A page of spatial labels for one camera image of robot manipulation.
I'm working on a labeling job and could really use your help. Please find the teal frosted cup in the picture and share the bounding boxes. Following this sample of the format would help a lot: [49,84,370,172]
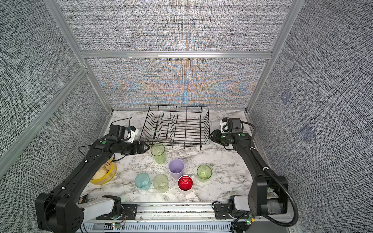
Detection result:
[135,173,151,190]

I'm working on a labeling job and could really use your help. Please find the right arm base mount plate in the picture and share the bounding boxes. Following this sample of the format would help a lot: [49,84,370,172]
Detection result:
[213,203,234,220]

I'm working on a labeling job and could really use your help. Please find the black wire dish rack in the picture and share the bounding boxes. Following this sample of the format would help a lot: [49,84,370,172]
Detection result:
[140,104,210,149]

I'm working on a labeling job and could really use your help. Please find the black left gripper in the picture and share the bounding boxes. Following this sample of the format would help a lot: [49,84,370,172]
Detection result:
[118,139,151,155]

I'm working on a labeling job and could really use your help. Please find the tall light green cup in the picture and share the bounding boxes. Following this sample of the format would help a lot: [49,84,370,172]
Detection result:
[151,143,166,164]

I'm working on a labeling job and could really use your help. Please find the red cup white outside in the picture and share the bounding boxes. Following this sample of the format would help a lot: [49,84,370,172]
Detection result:
[177,175,194,195]

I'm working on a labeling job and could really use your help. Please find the lilac plastic cup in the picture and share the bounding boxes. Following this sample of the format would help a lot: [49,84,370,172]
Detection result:
[169,159,185,180]

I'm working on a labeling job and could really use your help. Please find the short green cup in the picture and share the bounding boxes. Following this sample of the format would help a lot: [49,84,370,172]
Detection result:
[197,165,212,182]

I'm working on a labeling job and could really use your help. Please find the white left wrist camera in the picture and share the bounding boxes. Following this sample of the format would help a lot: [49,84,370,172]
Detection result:
[128,126,139,143]

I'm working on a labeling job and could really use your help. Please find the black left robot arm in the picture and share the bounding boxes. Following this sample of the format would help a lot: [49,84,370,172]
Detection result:
[35,125,151,233]

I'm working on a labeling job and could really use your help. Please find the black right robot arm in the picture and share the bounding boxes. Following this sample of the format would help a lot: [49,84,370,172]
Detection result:
[209,117,288,216]

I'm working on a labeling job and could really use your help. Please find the pale yellow-green frosted cup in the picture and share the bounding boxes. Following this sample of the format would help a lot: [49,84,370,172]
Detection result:
[153,174,169,193]

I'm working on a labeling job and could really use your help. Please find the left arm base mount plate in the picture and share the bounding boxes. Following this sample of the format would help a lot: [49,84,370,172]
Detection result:
[96,204,138,220]

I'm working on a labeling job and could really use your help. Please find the aluminium front rail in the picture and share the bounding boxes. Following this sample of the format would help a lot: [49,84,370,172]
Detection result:
[76,202,300,233]

